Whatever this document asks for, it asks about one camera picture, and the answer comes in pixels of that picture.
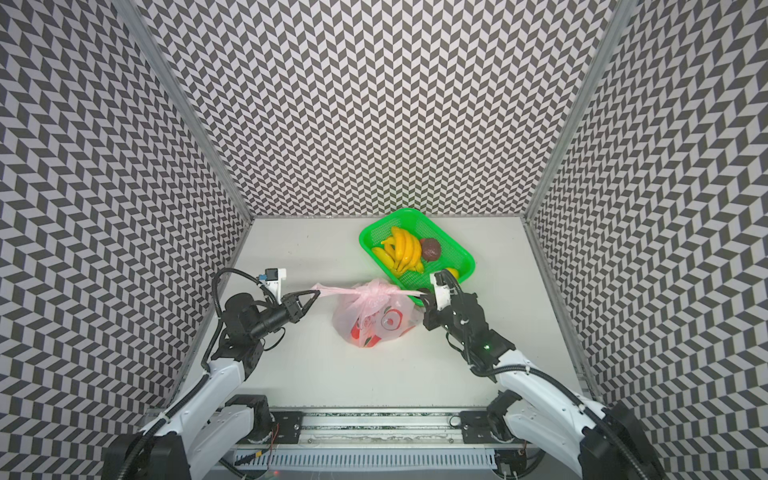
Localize green plastic basket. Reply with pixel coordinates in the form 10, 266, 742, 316
359, 208, 476, 291

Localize yellow fake banana bunch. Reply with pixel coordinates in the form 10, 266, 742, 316
378, 226, 425, 277

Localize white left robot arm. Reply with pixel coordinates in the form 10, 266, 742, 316
101, 290, 320, 479

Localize white vented cable tray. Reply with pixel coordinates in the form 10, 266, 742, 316
233, 448, 497, 472

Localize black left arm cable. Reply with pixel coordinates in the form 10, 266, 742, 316
200, 267, 283, 373

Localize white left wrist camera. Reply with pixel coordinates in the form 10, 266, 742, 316
257, 268, 287, 305

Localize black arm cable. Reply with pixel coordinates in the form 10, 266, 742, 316
440, 269, 655, 480
200, 267, 283, 373

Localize dark purple fake fruit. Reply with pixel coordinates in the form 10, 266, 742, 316
420, 238, 442, 262

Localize pink plastic bag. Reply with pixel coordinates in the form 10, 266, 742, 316
313, 279, 423, 348

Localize aluminium corner post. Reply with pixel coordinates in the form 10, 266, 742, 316
523, 0, 637, 224
112, 0, 253, 223

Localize yellow fake starfruit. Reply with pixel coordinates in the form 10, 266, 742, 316
372, 247, 395, 271

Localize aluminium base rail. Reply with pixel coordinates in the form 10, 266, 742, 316
203, 407, 613, 448

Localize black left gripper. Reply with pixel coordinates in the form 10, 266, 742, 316
248, 288, 319, 340

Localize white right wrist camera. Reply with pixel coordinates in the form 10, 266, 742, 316
430, 269, 459, 311

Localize aluminium corner post left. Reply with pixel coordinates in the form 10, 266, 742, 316
112, 0, 253, 223

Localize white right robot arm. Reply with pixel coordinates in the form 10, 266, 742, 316
420, 286, 665, 479

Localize aluminium corner post right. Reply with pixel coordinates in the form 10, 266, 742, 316
523, 0, 637, 224

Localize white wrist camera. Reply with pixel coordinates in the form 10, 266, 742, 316
257, 268, 287, 305
430, 269, 459, 311

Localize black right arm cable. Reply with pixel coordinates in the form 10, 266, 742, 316
440, 269, 655, 480

